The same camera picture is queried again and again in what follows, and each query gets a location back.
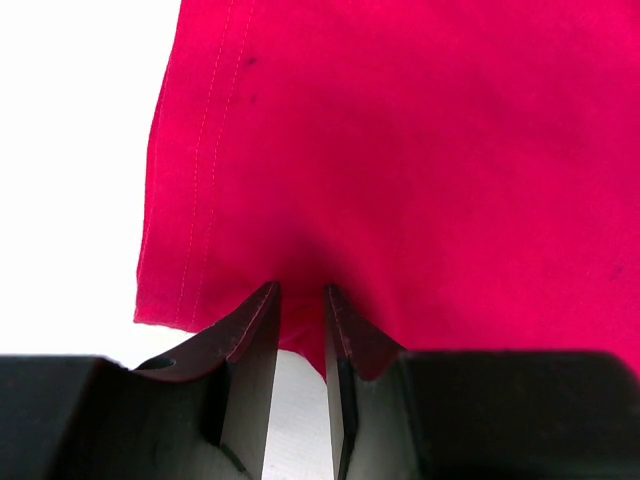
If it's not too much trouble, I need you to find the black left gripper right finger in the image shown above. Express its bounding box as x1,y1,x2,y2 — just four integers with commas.
324,285,639,479

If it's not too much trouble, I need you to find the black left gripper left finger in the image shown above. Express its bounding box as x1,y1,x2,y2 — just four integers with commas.
1,282,281,479

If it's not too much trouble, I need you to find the crimson red t shirt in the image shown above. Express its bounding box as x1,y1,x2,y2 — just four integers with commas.
134,1,639,369

